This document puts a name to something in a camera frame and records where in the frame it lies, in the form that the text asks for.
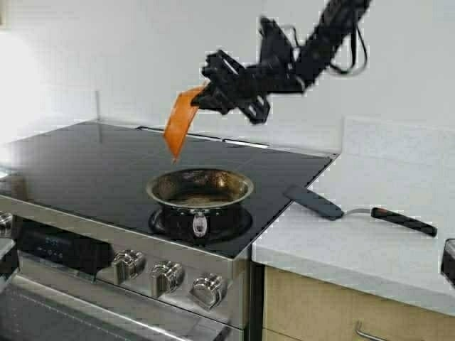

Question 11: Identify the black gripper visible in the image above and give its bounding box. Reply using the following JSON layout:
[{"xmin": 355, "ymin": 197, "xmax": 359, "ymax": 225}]
[{"xmin": 202, "ymin": 50, "xmax": 305, "ymax": 124}]

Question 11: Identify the orange plastic bowl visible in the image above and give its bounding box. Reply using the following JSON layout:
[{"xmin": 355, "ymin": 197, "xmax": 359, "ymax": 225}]
[{"xmin": 164, "ymin": 81, "xmax": 208, "ymax": 163}]

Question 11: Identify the black spatula orange accent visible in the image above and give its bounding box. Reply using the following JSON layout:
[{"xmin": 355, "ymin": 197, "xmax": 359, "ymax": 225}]
[{"xmin": 284, "ymin": 185, "xmax": 438, "ymax": 237}]

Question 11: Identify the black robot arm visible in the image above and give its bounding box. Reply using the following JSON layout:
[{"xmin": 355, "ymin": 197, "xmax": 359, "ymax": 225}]
[{"xmin": 191, "ymin": 1, "xmax": 370, "ymax": 124}]

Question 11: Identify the steel frying pan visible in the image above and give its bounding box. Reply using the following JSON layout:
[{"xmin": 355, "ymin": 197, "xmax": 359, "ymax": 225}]
[{"xmin": 146, "ymin": 168, "xmax": 255, "ymax": 244}]

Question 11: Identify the middle steel stove knob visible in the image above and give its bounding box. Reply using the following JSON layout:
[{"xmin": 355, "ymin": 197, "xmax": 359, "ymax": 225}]
[{"xmin": 149, "ymin": 261, "xmax": 185, "ymax": 298}]

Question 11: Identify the steel stove knob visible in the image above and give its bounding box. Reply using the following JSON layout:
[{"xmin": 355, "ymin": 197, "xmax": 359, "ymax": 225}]
[
  {"xmin": 149, "ymin": 261, "xmax": 185, "ymax": 298},
  {"xmin": 189, "ymin": 273, "xmax": 228, "ymax": 310},
  {"xmin": 112, "ymin": 249, "xmax": 146, "ymax": 285}
]

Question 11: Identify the right steel stove knob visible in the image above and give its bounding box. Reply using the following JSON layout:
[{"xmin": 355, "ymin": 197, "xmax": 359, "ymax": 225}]
[{"xmin": 189, "ymin": 273, "xmax": 228, "ymax": 310}]

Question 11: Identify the left steel stove knob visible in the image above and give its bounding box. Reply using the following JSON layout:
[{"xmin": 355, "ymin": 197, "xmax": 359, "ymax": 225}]
[{"xmin": 112, "ymin": 249, "xmax": 146, "ymax": 285}]

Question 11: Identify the wooden base cabinet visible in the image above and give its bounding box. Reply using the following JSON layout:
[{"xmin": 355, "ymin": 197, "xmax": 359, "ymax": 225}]
[{"xmin": 262, "ymin": 266, "xmax": 454, "ymax": 340}]

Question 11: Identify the stainless steel electric range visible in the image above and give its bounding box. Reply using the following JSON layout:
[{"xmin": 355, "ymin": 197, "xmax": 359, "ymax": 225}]
[{"xmin": 1, "ymin": 121, "xmax": 334, "ymax": 340}]

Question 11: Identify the far left steel knob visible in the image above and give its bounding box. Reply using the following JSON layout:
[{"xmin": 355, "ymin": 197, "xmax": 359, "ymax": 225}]
[{"xmin": 0, "ymin": 212, "xmax": 14, "ymax": 238}]

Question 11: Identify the black appliance at right edge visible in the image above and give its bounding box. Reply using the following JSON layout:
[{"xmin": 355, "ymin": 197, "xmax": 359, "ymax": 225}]
[{"xmin": 440, "ymin": 239, "xmax": 455, "ymax": 286}]

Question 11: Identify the black object at left edge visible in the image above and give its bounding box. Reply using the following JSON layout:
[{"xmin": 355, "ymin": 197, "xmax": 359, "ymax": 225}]
[{"xmin": 1, "ymin": 238, "xmax": 18, "ymax": 280}]

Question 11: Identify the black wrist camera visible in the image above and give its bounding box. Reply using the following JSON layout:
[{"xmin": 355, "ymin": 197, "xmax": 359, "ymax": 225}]
[{"xmin": 259, "ymin": 16, "xmax": 294, "ymax": 67}]

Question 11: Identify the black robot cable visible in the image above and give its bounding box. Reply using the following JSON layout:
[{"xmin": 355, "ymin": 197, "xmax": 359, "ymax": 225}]
[{"xmin": 282, "ymin": 23, "xmax": 369, "ymax": 75}]

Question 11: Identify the steel drawer handle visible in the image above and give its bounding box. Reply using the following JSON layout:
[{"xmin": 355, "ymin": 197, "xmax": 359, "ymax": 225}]
[{"xmin": 355, "ymin": 321, "xmax": 386, "ymax": 341}]

